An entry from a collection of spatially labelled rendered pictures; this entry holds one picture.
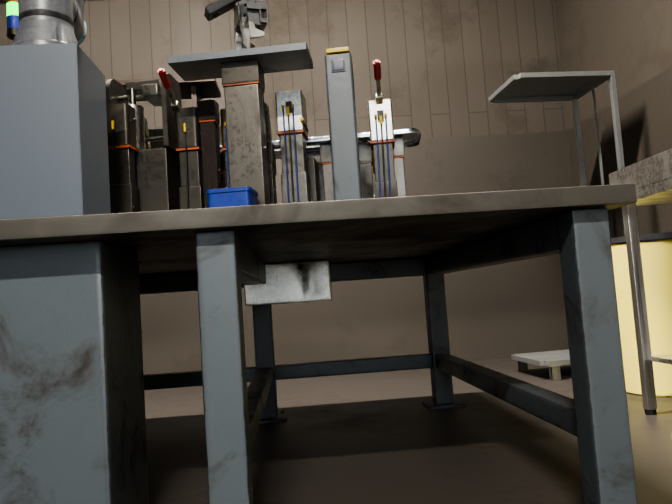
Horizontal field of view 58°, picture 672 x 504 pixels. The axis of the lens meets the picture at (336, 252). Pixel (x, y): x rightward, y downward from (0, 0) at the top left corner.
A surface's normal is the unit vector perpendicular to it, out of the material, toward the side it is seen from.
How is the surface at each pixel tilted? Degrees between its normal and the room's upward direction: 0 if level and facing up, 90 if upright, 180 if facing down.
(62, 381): 90
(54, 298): 90
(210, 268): 90
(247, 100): 90
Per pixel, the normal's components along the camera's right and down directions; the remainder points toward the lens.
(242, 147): -0.09, -0.07
